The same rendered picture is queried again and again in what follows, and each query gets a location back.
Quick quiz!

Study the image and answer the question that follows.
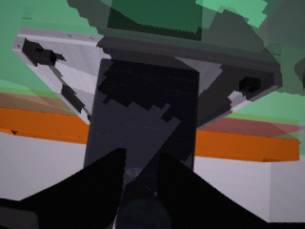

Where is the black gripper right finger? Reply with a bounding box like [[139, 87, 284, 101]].
[[156, 153, 305, 229]]

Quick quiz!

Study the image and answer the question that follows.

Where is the orange open-top tray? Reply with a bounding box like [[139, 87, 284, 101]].
[[0, 108, 89, 145], [194, 130, 300, 163]]

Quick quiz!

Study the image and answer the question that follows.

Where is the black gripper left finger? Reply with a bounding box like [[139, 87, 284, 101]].
[[0, 148, 127, 229]]

